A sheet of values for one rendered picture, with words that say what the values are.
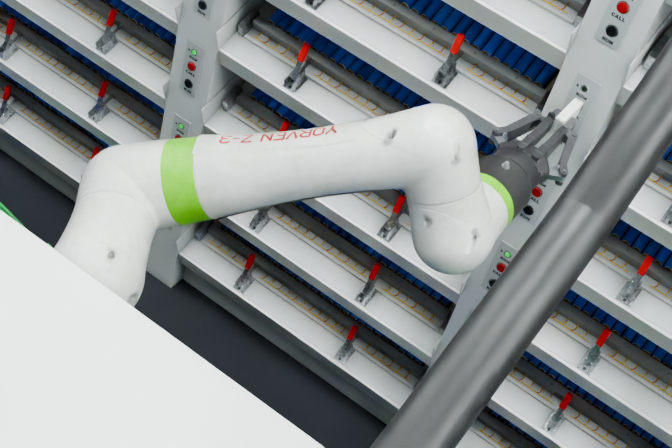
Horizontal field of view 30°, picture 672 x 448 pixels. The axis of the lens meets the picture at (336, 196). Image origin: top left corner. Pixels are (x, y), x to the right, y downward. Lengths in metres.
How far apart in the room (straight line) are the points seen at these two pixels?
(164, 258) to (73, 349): 2.26
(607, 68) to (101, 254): 0.80
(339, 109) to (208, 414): 1.78
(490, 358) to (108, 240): 1.14
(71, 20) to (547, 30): 1.09
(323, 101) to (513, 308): 1.81
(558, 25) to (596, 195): 1.46
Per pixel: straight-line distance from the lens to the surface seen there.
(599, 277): 2.15
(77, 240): 1.58
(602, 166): 0.51
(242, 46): 2.34
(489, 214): 1.65
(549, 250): 0.49
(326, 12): 2.16
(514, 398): 2.42
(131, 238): 1.61
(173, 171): 1.65
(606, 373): 2.28
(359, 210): 2.36
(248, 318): 2.76
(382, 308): 2.46
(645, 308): 2.14
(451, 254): 1.62
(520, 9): 1.97
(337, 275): 2.49
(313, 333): 2.63
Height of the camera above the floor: 2.13
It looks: 43 degrees down
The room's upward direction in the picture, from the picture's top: 17 degrees clockwise
